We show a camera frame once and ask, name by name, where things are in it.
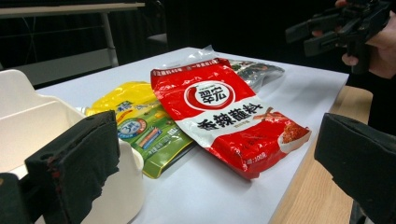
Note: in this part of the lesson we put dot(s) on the white plastic bin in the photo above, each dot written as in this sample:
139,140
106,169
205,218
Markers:
25,124

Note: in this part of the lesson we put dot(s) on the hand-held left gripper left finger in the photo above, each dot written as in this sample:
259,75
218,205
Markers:
81,155

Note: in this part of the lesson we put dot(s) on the white table sheet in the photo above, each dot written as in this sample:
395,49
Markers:
218,199

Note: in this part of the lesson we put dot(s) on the yellow and green seasoning packet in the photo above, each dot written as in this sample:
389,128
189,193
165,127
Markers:
149,133

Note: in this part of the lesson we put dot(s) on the red and white seasoning packet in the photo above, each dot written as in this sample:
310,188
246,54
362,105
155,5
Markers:
218,124

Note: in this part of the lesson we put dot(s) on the white metal table frame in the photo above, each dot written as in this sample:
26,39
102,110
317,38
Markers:
109,37

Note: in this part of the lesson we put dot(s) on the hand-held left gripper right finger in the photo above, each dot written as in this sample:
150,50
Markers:
364,161

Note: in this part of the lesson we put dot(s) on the clear dried seaweed packet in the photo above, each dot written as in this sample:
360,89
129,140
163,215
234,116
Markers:
258,73

